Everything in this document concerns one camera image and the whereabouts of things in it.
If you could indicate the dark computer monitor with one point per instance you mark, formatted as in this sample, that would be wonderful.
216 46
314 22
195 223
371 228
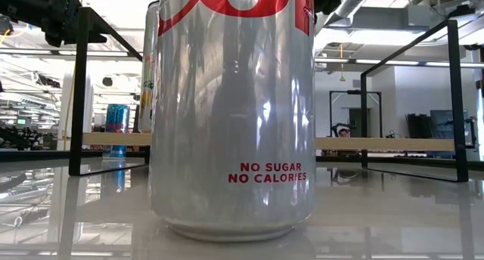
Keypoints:
446 127

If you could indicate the wooden shelf black metal frame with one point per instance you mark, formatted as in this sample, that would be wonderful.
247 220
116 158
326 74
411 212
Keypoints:
378 144

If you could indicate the black round ceiling fixture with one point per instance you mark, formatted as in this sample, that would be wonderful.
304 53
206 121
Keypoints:
107 81

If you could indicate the silver ventilation duct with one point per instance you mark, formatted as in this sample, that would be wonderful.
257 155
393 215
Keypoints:
355 3

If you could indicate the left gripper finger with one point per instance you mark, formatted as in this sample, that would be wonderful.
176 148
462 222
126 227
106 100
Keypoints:
98 35

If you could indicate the blue energy drink can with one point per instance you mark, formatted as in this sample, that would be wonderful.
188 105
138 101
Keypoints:
117 118

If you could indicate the black background box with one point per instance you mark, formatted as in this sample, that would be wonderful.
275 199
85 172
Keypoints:
417 127

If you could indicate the white Celsius can orange print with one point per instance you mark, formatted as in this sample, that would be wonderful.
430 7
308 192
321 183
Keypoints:
145 63

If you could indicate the black background rig frame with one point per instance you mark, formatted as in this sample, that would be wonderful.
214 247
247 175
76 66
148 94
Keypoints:
355 92

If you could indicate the black table frame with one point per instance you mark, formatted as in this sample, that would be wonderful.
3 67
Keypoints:
38 156

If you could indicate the silver red soda can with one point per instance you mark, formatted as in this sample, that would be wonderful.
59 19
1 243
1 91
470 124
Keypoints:
232 120

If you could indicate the person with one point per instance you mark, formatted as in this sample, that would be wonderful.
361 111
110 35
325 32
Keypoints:
343 132

